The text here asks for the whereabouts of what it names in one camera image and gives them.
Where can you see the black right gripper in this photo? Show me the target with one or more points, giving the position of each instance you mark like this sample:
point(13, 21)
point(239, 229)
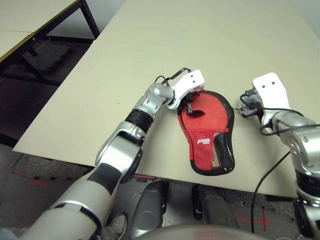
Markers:
point(252, 111)

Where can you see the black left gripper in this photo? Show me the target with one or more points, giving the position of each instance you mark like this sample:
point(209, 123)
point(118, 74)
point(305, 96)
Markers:
point(189, 105)

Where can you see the red black paddle case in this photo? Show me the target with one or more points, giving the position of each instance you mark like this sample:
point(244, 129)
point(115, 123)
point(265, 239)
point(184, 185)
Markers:
point(200, 155)

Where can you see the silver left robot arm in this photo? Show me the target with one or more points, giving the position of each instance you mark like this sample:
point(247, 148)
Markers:
point(117, 155)

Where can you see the grey robot right leg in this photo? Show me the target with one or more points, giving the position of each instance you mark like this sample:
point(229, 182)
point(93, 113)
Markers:
point(215, 210)

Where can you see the grey robot leg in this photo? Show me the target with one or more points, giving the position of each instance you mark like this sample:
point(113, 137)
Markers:
point(215, 210)
point(148, 210)

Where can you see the grey robot left leg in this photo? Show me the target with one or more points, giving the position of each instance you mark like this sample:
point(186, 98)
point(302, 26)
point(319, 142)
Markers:
point(148, 210)

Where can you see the grey robot torso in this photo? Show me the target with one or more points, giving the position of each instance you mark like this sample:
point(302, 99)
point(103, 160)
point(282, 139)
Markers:
point(195, 233)

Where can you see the grey bystander shoe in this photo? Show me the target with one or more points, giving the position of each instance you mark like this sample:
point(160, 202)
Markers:
point(117, 225)

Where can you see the black foam mat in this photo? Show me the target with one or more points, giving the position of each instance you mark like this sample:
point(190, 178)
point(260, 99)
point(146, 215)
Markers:
point(47, 57)

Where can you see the beige side table top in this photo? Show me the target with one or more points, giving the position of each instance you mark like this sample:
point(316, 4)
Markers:
point(11, 42)

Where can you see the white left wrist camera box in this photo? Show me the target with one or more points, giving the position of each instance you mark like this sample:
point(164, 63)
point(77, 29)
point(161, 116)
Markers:
point(187, 82)

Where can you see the beige side table black frame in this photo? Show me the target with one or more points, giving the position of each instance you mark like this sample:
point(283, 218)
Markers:
point(32, 12)

